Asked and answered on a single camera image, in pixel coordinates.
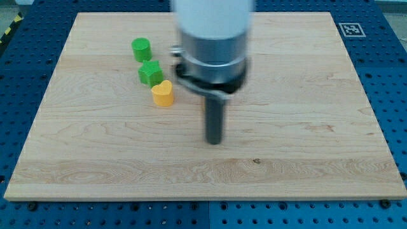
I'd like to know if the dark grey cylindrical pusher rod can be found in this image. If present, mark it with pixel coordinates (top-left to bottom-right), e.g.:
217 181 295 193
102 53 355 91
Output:
205 97 224 144

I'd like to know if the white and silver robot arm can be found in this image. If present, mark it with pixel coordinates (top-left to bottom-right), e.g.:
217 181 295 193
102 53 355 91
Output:
170 0 254 144

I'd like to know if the green star block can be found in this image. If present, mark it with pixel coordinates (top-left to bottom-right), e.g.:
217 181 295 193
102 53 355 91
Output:
138 60 163 88

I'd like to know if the yellow heart block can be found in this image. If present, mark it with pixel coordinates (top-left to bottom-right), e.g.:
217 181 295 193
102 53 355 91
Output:
151 80 174 107

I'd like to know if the light wooden board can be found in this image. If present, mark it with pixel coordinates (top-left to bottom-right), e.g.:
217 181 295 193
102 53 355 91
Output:
4 12 406 202

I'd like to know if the green cylinder block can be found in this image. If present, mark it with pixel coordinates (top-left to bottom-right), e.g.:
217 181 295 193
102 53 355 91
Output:
131 38 152 62

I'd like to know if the white fiducial marker tag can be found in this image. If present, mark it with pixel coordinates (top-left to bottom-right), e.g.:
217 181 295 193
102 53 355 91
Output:
339 22 366 38

